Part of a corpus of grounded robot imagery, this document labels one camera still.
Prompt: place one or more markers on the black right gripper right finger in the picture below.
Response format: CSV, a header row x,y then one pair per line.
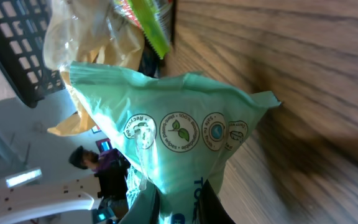
x,y
209,209

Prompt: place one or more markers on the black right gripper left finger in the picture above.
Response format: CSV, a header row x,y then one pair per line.
x,y
146,207

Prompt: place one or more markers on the teal wipes packet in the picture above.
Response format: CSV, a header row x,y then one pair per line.
x,y
177,131

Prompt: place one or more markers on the brown nut snack bag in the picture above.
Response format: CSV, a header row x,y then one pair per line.
x,y
88,31

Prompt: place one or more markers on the green Haribo candy bag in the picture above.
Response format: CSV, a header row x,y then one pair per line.
x,y
154,17

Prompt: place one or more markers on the blue snack packet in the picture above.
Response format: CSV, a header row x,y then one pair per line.
x,y
150,62

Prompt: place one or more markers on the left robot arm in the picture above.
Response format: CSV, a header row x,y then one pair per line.
x,y
34,201

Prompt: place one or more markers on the person in background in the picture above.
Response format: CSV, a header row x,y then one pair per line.
x,y
111,168

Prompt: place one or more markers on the grey plastic mesh basket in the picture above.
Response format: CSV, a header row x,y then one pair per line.
x,y
23,26

